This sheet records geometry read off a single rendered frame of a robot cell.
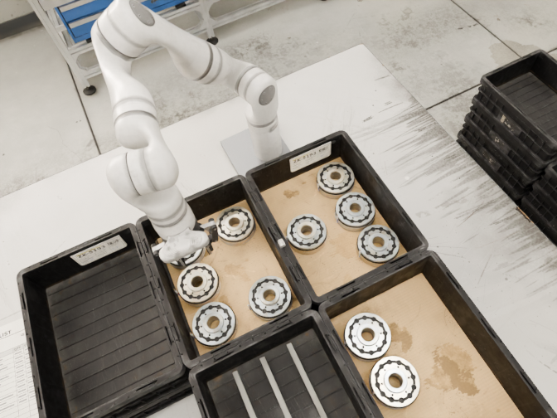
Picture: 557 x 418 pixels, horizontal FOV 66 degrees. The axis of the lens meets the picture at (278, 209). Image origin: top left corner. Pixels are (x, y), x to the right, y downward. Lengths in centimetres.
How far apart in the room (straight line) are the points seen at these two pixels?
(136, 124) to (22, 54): 284
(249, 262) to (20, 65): 262
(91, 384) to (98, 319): 15
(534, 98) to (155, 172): 167
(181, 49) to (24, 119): 220
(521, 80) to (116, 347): 180
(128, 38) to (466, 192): 102
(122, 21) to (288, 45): 213
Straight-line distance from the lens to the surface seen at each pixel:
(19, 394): 139
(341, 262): 110
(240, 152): 143
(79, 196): 156
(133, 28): 86
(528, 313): 131
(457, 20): 316
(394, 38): 296
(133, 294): 117
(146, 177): 67
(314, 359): 104
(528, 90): 207
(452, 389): 106
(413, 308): 108
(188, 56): 96
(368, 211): 114
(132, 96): 75
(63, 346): 121
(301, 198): 119
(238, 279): 110
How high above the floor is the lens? 185
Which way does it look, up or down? 60 degrees down
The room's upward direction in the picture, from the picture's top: 10 degrees counter-clockwise
